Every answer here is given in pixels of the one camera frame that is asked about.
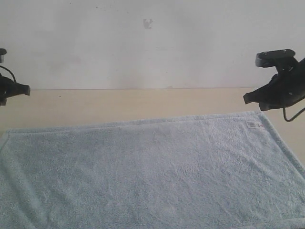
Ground black and silver right camera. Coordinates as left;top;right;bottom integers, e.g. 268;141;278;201
255;49;298;73

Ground black right cable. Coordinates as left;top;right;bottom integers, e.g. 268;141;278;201
283;107;301;122

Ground light blue fluffy towel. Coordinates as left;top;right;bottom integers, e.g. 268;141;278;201
0;111;305;229

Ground black cable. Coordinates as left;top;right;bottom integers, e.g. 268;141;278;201
283;107;301;122
0;65;17;84

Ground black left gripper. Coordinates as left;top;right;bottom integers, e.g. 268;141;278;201
0;74;31;106

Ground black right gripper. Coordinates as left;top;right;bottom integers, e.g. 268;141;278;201
243;58;305;111

